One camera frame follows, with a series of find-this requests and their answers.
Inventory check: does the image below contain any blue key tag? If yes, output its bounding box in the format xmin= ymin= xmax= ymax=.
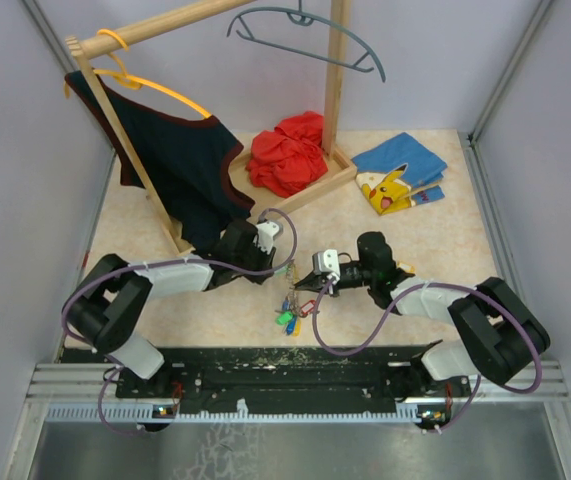
xmin=284 ymin=317 xmax=301 ymax=337

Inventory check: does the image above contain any purple cable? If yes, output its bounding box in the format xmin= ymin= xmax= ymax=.
xmin=312 ymin=279 xmax=544 ymax=434
xmin=61 ymin=208 xmax=298 ymax=437

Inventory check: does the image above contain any white slotted cable duct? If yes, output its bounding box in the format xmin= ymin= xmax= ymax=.
xmin=44 ymin=402 xmax=446 ymax=425

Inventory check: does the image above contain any blue pikachu cloth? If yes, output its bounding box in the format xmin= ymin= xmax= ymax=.
xmin=352 ymin=132 xmax=447 ymax=216

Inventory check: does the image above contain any green key tag on ring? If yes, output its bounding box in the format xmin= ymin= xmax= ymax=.
xmin=275 ymin=311 xmax=294 ymax=326

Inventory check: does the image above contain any small yellow tag key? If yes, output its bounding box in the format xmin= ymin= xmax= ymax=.
xmin=396 ymin=261 xmax=416 ymax=275

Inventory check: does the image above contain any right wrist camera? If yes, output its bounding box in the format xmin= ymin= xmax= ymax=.
xmin=312 ymin=249 xmax=340 ymax=280

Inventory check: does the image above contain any grey-blue clothes hanger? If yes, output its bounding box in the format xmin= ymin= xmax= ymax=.
xmin=226 ymin=1 xmax=388 ymax=83

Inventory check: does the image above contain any wooden clothes rack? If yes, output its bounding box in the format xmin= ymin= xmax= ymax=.
xmin=65 ymin=1 xmax=356 ymax=254

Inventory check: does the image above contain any steel key organizer yellow handle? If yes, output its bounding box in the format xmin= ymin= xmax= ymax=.
xmin=275 ymin=260 xmax=311 ymax=336

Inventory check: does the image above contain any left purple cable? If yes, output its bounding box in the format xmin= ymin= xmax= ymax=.
xmin=61 ymin=208 xmax=298 ymax=437

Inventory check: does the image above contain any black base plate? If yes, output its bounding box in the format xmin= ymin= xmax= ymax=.
xmin=54 ymin=341 xmax=471 ymax=415

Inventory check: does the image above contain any red crumpled cloth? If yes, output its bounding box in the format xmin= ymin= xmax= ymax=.
xmin=246 ymin=111 xmax=328 ymax=198

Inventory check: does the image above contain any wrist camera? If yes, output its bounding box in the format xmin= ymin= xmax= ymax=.
xmin=312 ymin=249 xmax=340 ymax=280
xmin=255 ymin=220 xmax=283 ymax=254

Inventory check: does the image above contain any red key tag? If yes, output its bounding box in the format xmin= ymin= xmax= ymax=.
xmin=298 ymin=300 xmax=316 ymax=318

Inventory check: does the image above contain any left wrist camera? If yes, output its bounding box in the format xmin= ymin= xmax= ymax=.
xmin=255 ymin=220 xmax=283 ymax=254

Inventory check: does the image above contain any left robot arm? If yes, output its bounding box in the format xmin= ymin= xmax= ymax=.
xmin=62 ymin=220 xmax=282 ymax=397

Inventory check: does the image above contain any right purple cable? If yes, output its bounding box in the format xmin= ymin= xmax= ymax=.
xmin=312 ymin=279 xmax=544 ymax=434

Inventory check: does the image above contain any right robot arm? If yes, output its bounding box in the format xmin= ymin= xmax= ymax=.
xmin=295 ymin=231 xmax=551 ymax=396

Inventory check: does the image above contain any yellow clothes hanger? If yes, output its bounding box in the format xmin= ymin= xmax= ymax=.
xmin=63 ymin=28 xmax=213 ymax=121

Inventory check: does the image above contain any dark navy tank top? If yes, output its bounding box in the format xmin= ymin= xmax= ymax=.
xmin=64 ymin=69 xmax=257 ymax=251

